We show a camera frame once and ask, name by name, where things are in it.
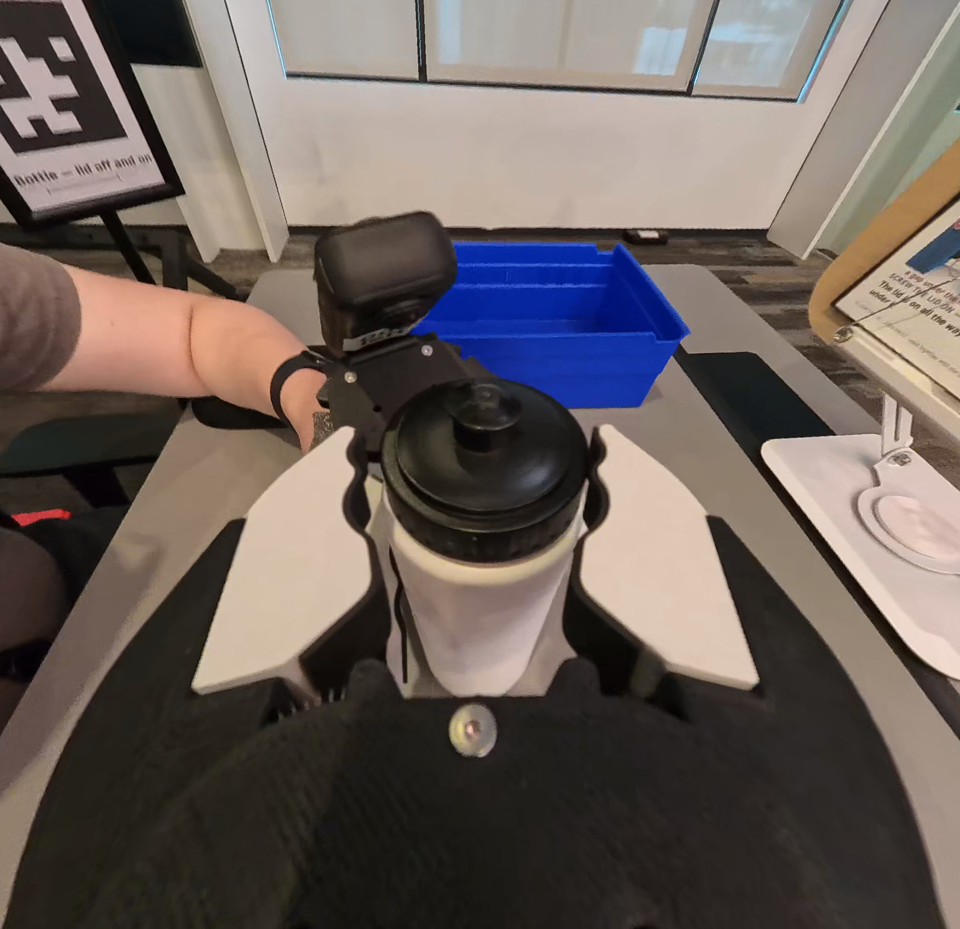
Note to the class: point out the black rectangular pad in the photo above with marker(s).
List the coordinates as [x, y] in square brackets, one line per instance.
[750, 396]

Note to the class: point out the blue plastic bin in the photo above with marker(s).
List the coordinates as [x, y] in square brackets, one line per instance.
[555, 359]

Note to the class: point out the framed marker sign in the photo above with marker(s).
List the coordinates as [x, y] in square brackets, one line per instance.
[75, 81]

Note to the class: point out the dark wall screen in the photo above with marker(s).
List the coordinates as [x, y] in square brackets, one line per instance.
[150, 14]

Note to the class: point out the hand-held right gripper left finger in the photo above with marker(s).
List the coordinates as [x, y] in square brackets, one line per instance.
[292, 576]

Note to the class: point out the white plastic bottle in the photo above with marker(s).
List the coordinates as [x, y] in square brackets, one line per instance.
[480, 614]

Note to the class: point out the printed instruction sheet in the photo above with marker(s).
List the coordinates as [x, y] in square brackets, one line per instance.
[922, 306]

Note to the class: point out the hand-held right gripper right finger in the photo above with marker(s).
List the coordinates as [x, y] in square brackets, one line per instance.
[660, 576]

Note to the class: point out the black bottle lid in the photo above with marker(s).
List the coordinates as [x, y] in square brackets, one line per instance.
[480, 464]

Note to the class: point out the framed glass window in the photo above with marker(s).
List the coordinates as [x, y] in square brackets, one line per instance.
[562, 21]

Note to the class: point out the black sign easel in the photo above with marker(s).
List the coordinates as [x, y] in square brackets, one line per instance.
[127, 254]

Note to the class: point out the small red item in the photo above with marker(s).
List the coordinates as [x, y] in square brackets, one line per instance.
[41, 517]

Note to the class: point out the small black floor box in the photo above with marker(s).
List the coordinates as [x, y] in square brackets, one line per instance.
[646, 236]

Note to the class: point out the black wristband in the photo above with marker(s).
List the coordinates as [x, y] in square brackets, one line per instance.
[277, 389]

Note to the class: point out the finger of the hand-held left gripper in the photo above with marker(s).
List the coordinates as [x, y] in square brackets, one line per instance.
[399, 644]

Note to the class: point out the person's left hand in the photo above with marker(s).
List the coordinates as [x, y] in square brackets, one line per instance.
[307, 411]

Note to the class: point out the dark chair seat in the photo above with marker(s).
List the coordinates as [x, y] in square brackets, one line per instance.
[75, 438]

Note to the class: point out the person's left forearm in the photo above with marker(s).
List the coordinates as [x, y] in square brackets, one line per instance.
[187, 336]

